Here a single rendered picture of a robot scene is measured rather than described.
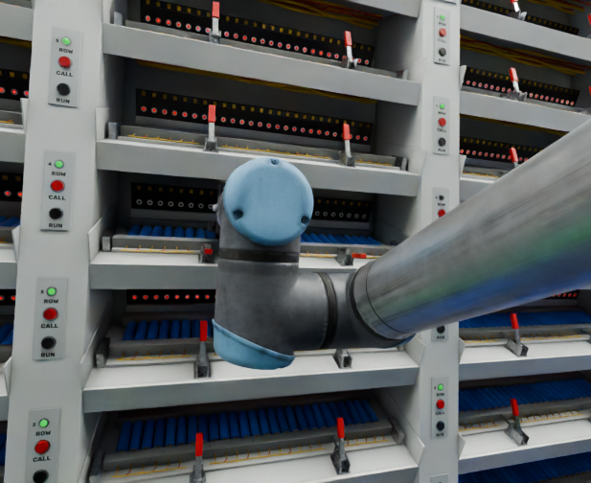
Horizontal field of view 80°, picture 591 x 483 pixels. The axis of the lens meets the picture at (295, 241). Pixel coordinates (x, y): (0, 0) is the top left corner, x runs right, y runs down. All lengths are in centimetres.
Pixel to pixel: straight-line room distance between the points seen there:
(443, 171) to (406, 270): 53
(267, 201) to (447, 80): 63
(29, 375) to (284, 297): 44
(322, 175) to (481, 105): 42
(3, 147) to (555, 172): 68
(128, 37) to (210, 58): 13
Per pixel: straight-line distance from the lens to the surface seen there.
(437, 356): 82
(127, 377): 68
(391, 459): 86
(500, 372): 95
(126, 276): 64
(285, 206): 35
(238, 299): 36
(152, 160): 65
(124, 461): 78
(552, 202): 23
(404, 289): 32
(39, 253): 66
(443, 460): 90
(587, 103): 147
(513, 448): 102
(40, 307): 66
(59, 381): 68
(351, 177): 71
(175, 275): 63
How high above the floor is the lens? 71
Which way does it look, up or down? 3 degrees up
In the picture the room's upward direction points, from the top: 1 degrees clockwise
